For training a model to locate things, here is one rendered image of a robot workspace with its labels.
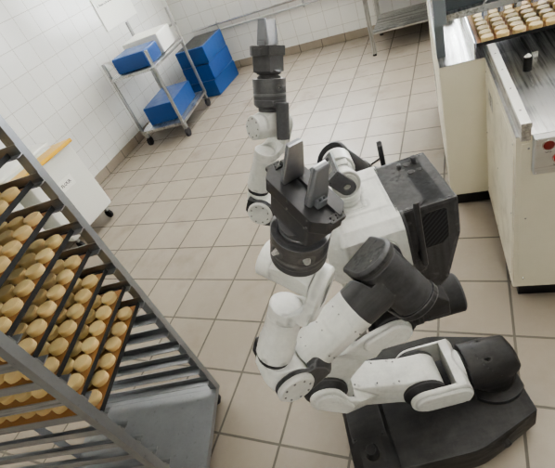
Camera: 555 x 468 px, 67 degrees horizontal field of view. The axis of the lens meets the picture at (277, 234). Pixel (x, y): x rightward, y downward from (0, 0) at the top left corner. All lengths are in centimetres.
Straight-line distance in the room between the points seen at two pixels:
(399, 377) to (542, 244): 80
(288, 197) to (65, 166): 330
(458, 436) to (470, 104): 147
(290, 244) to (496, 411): 125
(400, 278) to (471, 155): 169
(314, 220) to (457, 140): 193
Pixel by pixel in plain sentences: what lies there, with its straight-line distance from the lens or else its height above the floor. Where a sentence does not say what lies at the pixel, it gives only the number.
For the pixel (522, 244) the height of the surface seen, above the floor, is 34.
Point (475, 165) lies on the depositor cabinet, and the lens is 249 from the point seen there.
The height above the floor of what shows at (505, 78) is 90.
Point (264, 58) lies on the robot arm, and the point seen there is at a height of 139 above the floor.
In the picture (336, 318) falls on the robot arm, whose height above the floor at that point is 106.
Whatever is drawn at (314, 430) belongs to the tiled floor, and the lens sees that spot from 193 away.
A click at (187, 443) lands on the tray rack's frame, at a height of 15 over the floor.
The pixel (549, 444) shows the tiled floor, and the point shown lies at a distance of 186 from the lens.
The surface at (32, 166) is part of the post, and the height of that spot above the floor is 136.
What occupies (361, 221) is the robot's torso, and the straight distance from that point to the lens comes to 92.
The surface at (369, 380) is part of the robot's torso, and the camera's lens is 151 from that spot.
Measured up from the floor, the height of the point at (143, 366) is 41.
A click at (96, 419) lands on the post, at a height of 81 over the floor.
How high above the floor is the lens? 170
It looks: 37 degrees down
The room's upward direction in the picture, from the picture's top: 24 degrees counter-clockwise
